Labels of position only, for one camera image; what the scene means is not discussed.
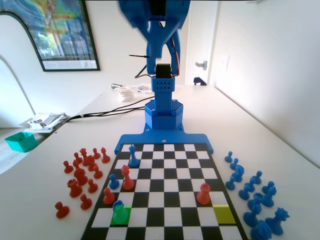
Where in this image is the pile of paper packets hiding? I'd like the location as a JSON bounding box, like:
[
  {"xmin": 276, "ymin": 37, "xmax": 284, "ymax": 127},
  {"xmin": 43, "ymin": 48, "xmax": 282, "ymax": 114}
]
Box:
[{"xmin": 24, "ymin": 112, "xmax": 71, "ymax": 133}]

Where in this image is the blue printed part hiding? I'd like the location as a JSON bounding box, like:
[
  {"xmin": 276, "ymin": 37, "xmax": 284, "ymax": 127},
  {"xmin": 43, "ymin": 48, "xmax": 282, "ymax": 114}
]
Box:
[{"xmin": 192, "ymin": 76, "xmax": 208, "ymax": 87}]

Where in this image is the blue base plate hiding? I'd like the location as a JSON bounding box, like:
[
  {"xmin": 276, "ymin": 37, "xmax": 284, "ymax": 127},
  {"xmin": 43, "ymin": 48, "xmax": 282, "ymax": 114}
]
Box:
[{"xmin": 113, "ymin": 123, "xmax": 215, "ymax": 155}]

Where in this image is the silver door handle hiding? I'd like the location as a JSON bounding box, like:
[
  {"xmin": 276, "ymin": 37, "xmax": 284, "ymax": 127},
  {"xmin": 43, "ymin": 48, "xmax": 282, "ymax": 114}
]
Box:
[{"xmin": 194, "ymin": 60, "xmax": 208, "ymax": 71}]

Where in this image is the black table cable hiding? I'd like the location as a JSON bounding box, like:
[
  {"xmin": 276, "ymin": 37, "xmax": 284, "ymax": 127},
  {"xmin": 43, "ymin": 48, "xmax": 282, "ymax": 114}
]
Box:
[
  {"xmin": 65, "ymin": 96, "xmax": 156, "ymax": 123},
  {"xmin": 65, "ymin": 106, "xmax": 148, "ymax": 123}
]

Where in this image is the white printed leaflet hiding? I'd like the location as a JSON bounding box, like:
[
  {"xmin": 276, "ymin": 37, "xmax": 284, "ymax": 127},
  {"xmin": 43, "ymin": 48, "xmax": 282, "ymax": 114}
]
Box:
[{"xmin": 129, "ymin": 85, "xmax": 154, "ymax": 94}]

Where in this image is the black framed map poster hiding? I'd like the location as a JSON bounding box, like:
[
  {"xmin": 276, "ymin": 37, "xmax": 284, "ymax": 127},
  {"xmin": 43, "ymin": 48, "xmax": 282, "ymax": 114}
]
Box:
[{"xmin": 0, "ymin": 0, "xmax": 101, "ymax": 73}]

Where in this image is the blue king chess piece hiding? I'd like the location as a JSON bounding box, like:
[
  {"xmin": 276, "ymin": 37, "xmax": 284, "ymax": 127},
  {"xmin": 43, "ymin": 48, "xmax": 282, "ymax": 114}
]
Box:
[{"xmin": 128, "ymin": 144, "xmax": 141, "ymax": 168}]

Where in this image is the teal plastic box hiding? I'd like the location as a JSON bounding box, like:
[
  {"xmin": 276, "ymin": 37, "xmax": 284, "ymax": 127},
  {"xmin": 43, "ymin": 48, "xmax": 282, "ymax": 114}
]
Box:
[{"xmin": 4, "ymin": 131, "xmax": 38, "ymax": 153}]

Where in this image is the red queen chess piece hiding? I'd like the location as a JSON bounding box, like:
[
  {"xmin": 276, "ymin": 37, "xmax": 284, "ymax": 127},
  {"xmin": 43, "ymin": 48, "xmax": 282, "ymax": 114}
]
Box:
[{"xmin": 79, "ymin": 147, "xmax": 90, "ymax": 166}]

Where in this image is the white light switch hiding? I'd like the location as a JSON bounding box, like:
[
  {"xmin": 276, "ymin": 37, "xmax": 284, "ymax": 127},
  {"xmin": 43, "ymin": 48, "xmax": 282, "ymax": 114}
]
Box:
[{"xmin": 218, "ymin": 54, "xmax": 230, "ymax": 73}]

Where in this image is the black and white chessboard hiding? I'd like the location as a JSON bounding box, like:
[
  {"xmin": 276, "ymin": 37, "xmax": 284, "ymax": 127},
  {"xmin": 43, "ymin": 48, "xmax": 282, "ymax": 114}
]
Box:
[{"xmin": 80, "ymin": 142, "xmax": 250, "ymax": 240}]

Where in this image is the red bishop chess piece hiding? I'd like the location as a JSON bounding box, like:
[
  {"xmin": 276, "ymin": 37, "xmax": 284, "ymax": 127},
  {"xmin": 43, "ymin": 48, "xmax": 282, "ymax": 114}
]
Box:
[{"xmin": 100, "ymin": 146, "xmax": 112, "ymax": 164}]

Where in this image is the white door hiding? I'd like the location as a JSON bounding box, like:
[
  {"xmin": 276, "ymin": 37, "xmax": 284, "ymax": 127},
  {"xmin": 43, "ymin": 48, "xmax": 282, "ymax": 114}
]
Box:
[{"xmin": 186, "ymin": 0, "xmax": 220, "ymax": 86}]

